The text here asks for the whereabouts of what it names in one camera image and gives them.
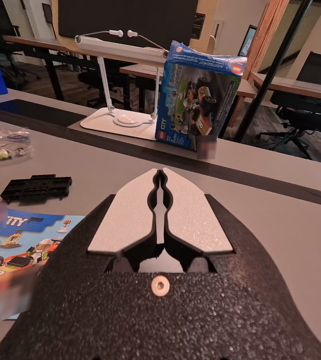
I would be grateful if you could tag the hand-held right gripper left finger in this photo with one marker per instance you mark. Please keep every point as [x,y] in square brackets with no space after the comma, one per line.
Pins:
[121,225]

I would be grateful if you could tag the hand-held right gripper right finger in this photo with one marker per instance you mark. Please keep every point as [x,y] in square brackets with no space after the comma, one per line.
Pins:
[200,225]

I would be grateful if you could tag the lego instruction booklet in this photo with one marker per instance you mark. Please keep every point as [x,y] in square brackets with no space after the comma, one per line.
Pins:
[31,242]

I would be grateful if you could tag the blue lego set box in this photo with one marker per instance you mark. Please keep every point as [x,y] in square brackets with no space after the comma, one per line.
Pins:
[194,101]

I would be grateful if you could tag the clear bag of lego pieces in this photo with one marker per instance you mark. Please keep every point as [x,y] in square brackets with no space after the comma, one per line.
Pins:
[5,143]

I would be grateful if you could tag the black lego chassis piece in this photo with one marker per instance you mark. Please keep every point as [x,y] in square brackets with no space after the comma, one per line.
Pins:
[36,188]

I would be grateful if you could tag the black slanted pole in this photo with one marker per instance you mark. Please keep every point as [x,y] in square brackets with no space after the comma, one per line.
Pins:
[279,62]

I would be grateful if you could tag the small black framed screen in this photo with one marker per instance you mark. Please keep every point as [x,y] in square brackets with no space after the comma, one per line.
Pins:
[248,39]

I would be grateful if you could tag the wooden pillar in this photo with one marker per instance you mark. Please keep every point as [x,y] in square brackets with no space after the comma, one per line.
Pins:
[267,34]

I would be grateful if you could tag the wooden desk black frame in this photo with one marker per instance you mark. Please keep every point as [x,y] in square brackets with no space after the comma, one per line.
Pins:
[36,42]
[301,84]

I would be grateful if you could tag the black wall panel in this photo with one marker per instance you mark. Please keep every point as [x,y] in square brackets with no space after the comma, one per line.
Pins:
[197,25]

